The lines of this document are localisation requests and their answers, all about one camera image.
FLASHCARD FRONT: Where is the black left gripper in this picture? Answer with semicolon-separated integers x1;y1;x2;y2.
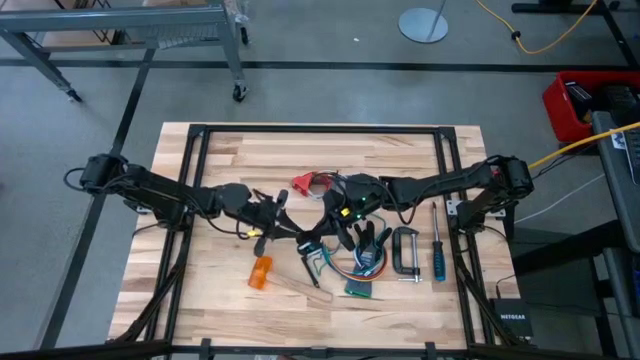
215;183;304;258

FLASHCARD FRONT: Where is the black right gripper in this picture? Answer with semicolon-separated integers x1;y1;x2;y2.
299;173;394;253

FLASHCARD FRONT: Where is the teal sleeved cable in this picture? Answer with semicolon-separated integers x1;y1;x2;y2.
298;233;327;261

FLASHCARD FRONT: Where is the black spring clamp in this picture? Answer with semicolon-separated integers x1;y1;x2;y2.
352;219;395;267

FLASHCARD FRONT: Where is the orange-headed wooden mallet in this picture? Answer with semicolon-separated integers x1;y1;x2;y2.
247;253;335;305

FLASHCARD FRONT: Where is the red plastic tape dispenser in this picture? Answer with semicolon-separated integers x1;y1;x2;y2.
291;170;335;200

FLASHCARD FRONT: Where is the small black hex key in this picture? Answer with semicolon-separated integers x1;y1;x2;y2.
301;257;321;290

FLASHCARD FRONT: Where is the black C-clamp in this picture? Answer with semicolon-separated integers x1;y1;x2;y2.
391;225;424;284

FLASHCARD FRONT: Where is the dark flat pouch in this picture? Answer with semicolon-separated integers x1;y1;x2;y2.
343;264;375;297

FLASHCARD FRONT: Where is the blue and black screwdriver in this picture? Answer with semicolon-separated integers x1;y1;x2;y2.
431;201;447;283

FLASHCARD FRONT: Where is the red plastic bin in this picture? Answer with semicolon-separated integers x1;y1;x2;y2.
542;69;640;144

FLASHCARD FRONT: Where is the grey metal wheeled cart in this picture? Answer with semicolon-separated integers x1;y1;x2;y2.
0;0;251;104

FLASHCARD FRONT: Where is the black electronic device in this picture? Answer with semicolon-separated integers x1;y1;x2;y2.
564;82;595;121
602;83;640;124

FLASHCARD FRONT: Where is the grey desk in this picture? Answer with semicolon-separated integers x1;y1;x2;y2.
591;110;640;360

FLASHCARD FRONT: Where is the black keyboard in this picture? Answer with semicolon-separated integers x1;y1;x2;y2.
624;128;640;187

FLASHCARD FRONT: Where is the black standing desk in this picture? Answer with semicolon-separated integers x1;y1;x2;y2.
510;0;640;69

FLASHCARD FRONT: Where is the black cord coil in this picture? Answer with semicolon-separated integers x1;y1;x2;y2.
319;171;351;199

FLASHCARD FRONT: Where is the black Netgear network switch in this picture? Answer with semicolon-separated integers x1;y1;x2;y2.
488;297;535;339

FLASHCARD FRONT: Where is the white floor cable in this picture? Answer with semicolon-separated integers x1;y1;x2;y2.
513;173;607;225

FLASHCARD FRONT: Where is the yellow cord with black plug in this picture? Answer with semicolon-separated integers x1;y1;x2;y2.
473;0;599;56

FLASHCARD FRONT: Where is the yellow power cord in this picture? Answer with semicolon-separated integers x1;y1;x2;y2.
527;121;640;170

